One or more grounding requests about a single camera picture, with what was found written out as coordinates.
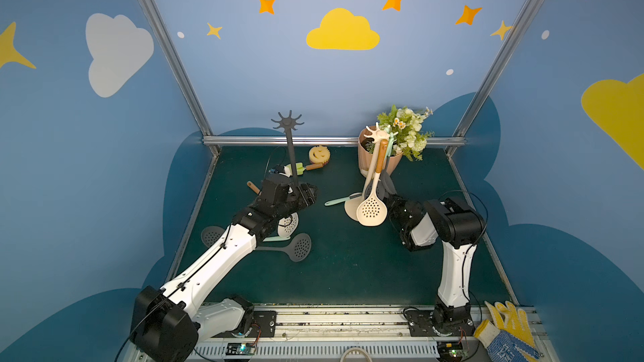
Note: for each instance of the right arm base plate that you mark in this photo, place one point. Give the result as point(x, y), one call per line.
point(428, 323)

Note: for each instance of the grey skimmer mint handle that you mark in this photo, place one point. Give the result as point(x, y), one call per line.
point(297, 250)
point(342, 200)
point(386, 188)

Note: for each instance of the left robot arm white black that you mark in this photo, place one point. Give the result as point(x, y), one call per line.
point(167, 323)

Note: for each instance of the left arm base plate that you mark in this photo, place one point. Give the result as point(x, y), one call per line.
point(264, 324)

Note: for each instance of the yellow blue work glove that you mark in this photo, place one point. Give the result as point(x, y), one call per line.
point(507, 336)

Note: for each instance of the yellow smiley sponge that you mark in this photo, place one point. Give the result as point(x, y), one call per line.
point(319, 155)

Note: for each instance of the grey skimmer far left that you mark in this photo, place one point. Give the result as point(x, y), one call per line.
point(211, 234)

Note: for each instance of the pink pot with flowers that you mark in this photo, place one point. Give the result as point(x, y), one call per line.
point(410, 141)

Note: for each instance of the dark grey utensil rack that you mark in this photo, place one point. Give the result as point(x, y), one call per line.
point(289, 124)

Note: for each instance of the cream skimmer wooden handle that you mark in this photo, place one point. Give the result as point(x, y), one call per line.
point(372, 211)
point(286, 227)

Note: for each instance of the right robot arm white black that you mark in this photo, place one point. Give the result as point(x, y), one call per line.
point(459, 228)

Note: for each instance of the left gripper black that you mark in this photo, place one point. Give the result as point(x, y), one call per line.
point(302, 194)

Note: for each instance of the cream utensil rack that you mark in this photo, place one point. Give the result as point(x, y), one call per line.
point(374, 149)

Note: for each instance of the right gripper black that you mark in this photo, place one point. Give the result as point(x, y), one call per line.
point(391, 201)

